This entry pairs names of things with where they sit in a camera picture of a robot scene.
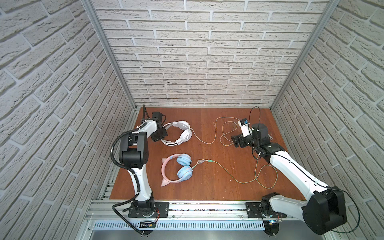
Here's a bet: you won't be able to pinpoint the green headphone cable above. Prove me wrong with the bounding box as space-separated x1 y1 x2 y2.
191 158 279 190

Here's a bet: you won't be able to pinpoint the white perforated vent strip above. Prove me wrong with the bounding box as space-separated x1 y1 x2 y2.
94 220 265 231

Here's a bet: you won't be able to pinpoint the black corrugated cable conduit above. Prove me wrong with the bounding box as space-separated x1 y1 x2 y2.
109 104 151 236

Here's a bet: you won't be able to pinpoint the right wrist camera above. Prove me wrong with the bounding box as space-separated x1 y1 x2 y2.
238 119 251 138

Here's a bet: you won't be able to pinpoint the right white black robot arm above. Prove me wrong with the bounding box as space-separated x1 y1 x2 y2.
231 119 347 235

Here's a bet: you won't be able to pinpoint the aluminium mounting rail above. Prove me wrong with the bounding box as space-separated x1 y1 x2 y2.
83 199 332 222

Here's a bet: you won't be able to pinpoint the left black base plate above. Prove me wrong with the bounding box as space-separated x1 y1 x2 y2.
128 202 170 218

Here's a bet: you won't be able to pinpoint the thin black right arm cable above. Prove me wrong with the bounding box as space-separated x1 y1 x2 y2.
248 106 361 235

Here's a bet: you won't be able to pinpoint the pink blue cat-ear headphones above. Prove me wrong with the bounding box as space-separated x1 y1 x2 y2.
160 153 194 187

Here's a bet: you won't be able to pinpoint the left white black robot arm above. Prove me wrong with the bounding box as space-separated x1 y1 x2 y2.
119 112 164 215

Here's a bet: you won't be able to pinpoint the white over-ear headphones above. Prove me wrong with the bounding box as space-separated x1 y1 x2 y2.
160 120 193 147

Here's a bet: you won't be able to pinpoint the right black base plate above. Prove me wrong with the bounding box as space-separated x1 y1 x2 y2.
245 201 287 219

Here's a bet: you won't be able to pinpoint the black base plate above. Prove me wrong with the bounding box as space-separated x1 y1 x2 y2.
128 202 170 218
245 201 287 219

